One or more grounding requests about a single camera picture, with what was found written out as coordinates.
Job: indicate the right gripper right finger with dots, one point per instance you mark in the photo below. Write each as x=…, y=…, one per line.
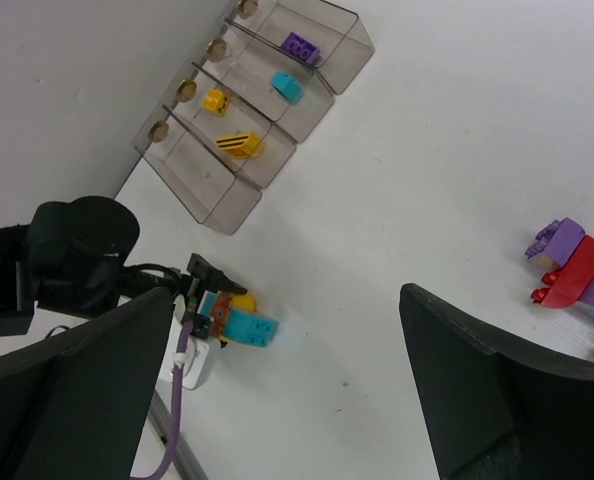
x=495, y=405

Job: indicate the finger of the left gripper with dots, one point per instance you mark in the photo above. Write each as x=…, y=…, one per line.
x=205, y=277

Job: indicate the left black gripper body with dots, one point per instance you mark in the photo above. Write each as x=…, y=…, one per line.
x=77, y=252

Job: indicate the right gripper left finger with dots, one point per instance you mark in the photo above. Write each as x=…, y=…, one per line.
x=73, y=406

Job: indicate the yellow orange patterned lego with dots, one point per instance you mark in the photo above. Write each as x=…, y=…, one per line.
x=226, y=302

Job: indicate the teal bottom lego brick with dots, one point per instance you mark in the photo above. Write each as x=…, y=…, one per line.
x=206, y=305

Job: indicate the teal curved lego brick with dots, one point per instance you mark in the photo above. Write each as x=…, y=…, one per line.
x=249, y=328

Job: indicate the yellow black striped lego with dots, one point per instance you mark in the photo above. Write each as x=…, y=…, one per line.
x=241, y=146

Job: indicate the small yellow lego brick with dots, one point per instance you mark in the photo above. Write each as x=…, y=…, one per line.
x=216, y=102

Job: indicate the teal square lego brick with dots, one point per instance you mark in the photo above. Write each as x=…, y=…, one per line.
x=287, y=87

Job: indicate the red arch lego brick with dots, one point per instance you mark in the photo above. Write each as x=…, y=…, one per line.
x=565, y=280

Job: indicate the clear compartment container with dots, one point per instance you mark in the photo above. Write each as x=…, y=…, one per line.
x=239, y=57

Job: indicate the purple flower lego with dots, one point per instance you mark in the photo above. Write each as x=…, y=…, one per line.
x=554, y=244

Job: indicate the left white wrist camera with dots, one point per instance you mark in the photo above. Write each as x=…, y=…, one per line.
x=200, y=356

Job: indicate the aluminium front rail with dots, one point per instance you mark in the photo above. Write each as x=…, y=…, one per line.
x=184, y=462

